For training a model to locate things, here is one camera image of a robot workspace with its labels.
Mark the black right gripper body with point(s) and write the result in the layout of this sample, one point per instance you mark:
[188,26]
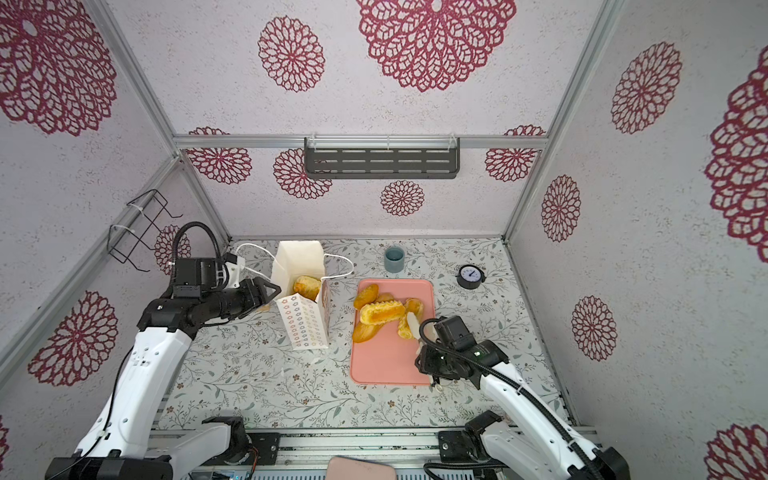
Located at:
[437,362]

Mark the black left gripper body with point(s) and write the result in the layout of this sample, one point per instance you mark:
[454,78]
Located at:
[244,298]

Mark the long yellow braided bread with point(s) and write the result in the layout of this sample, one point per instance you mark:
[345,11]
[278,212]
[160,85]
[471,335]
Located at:
[382,312]

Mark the brown oval bread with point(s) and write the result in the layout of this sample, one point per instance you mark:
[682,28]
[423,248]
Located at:
[366,296]

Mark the pale ridged fake bread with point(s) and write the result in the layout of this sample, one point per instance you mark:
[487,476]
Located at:
[308,287]

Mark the white printed paper bag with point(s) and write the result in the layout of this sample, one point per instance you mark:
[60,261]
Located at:
[306,320]

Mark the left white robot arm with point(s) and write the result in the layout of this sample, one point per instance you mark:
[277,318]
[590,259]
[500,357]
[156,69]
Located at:
[203,292]

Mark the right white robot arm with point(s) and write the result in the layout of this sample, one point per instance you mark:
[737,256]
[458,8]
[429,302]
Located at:
[526,438]

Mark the pink plastic tray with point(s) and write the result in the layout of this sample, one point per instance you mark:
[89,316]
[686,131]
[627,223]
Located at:
[388,359]

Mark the teal small cup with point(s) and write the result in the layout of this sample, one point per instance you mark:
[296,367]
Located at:
[394,259]

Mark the black round pressure gauge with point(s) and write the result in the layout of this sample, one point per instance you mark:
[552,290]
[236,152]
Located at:
[470,277]

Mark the pink device at front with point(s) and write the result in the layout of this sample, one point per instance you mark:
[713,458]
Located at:
[343,468]

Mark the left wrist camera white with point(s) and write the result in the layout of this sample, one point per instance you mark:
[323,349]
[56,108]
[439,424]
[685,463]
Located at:
[229,270]

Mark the black wire wall rack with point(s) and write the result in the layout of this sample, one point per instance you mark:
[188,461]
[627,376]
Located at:
[128,237]

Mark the aluminium front rail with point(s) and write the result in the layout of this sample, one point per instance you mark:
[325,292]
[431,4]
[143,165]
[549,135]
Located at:
[311,449]

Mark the grey metal wall shelf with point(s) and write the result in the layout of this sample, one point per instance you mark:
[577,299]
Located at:
[382,160]

